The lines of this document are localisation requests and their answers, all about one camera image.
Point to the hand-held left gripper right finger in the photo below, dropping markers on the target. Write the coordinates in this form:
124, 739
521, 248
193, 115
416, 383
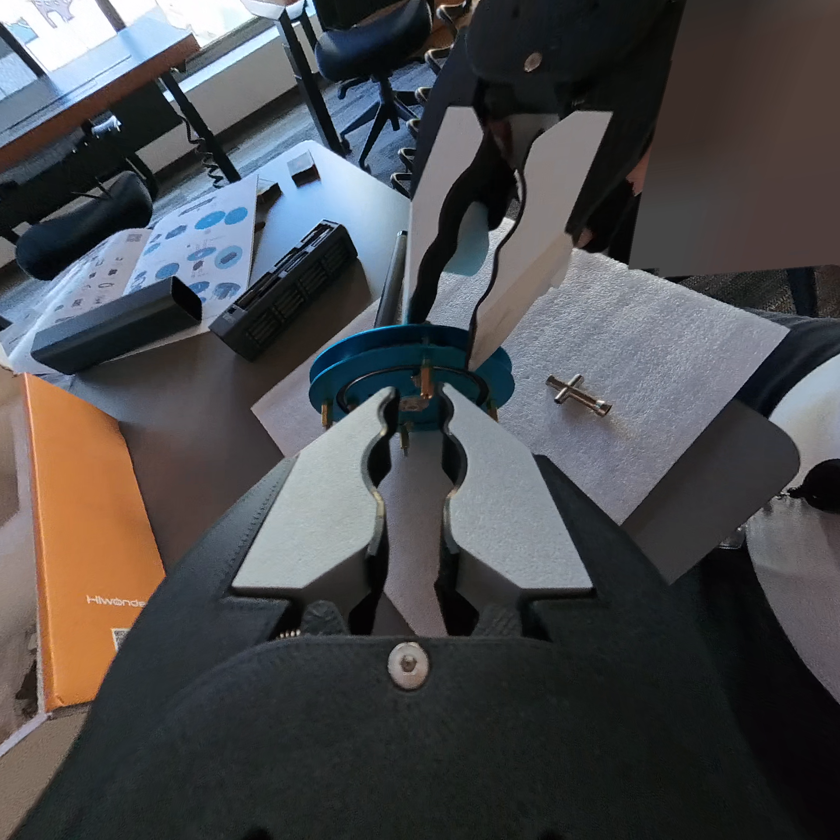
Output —
518, 525

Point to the black saddle stool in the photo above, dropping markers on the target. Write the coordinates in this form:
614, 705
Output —
367, 46

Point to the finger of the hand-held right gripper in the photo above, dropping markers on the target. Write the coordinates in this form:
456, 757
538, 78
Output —
439, 170
551, 197

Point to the small black box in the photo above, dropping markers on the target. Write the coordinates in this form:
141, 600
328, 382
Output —
268, 191
303, 172

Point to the person's dark pants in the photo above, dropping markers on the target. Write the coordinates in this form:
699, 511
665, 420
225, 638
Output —
754, 656

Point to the orange foam lined box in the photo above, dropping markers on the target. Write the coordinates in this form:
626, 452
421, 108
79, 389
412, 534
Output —
13, 590

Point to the dark grey desk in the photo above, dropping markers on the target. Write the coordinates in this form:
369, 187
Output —
197, 426

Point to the metal cross wrench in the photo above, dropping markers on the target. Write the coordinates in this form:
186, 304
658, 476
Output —
577, 394

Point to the white instruction booklet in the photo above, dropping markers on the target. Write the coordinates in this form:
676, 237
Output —
85, 275

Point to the white foam sheet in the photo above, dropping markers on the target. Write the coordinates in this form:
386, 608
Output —
656, 341

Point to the black screwdriver bit holder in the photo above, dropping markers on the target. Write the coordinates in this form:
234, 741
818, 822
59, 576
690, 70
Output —
282, 295

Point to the black office chair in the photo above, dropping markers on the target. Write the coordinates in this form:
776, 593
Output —
79, 229
802, 289

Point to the blue metal wheel assembly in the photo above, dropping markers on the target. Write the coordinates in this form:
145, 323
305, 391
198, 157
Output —
367, 341

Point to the person's white shirt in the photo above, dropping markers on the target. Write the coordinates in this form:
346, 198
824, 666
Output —
800, 590

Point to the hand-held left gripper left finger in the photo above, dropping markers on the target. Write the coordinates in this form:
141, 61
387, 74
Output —
315, 525

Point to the grey electric screwdriver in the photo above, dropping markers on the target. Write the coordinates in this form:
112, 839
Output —
392, 282

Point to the orange cardboard box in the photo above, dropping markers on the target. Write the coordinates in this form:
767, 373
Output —
85, 525

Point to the black rectangular sleeve case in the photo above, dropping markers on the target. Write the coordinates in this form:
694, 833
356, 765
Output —
105, 328

